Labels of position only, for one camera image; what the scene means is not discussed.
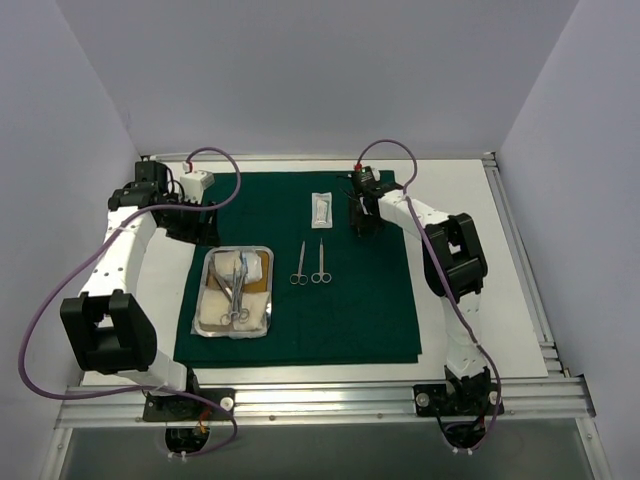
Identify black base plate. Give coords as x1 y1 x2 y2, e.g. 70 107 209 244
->
142 387 236 423
412 382 505 418

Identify dark green surgical cloth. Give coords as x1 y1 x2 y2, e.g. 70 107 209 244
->
174 171 422 368

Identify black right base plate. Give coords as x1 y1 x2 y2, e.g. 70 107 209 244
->
412 382 505 418

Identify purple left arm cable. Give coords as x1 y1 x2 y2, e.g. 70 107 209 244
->
17 146 244 457

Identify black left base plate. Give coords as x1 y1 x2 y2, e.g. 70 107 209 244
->
142 387 236 423

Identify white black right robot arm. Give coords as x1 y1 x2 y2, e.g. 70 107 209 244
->
348 166 491 413

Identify white gauze pad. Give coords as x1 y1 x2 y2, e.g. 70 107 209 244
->
196 290 270 331

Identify stainless steel instrument tray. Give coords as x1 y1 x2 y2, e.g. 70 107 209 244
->
192 246 274 340

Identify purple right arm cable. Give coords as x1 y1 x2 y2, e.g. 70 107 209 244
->
354 138 504 449

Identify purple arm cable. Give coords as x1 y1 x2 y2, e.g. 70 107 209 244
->
17 146 244 457
354 138 504 449

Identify aluminium front rail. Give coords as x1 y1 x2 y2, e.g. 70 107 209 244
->
56 376 595 428

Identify blue striped gauze packet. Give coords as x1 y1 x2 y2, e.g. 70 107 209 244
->
238 250 263 284

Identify aluminium right side rail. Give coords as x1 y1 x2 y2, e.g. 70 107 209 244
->
482 152 570 377

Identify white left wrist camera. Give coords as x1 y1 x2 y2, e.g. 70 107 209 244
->
179 170 215 203

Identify steel scissors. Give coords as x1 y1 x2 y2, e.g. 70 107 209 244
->
289 241 308 286
311 240 332 284

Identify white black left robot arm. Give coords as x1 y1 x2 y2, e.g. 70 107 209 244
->
60 161 219 419

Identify white suture packet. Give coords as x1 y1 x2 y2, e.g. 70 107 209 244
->
311 192 333 229

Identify aluminium rail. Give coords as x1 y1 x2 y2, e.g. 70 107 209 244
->
56 376 595 428
482 152 570 377

